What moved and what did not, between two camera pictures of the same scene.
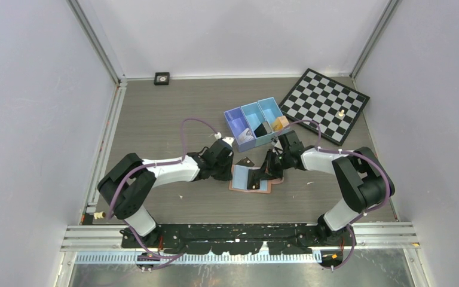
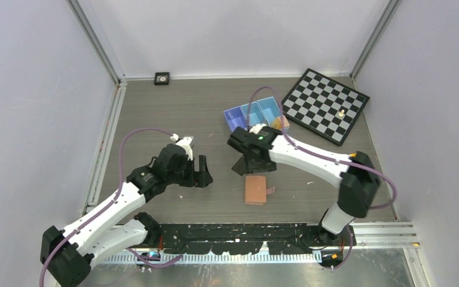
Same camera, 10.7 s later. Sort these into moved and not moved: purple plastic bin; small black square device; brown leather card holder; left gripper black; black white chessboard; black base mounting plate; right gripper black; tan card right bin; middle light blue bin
Moved: right gripper black; brown leather card holder; left gripper black
Not moved: black base mounting plate; small black square device; purple plastic bin; black white chessboard; middle light blue bin; tan card right bin
